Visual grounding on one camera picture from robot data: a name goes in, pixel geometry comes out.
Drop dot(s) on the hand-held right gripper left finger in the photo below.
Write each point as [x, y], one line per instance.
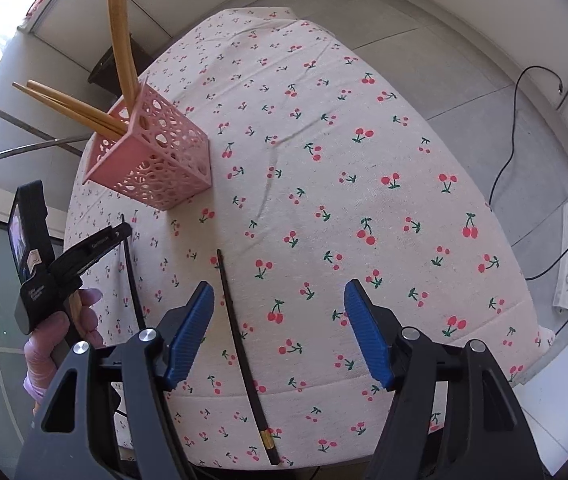
[191, 330]

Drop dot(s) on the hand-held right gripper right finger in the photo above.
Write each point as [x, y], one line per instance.
[364, 330]

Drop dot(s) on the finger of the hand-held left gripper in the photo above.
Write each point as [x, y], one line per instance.
[94, 247]

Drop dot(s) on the black chopstick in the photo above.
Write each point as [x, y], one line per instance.
[131, 270]
[236, 340]

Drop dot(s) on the pink perforated plastic basket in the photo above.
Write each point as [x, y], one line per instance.
[164, 160]

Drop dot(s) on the bamboo chopstick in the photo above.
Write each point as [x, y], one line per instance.
[114, 10]
[64, 98]
[123, 10]
[44, 100]
[94, 117]

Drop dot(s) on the person's left hand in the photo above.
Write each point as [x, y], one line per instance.
[44, 350]

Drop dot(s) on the metal tube rack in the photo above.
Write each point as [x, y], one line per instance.
[14, 150]

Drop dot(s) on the cherry print tablecloth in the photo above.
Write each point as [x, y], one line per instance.
[339, 185]

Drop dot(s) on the dark stool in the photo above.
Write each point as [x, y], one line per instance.
[106, 67]

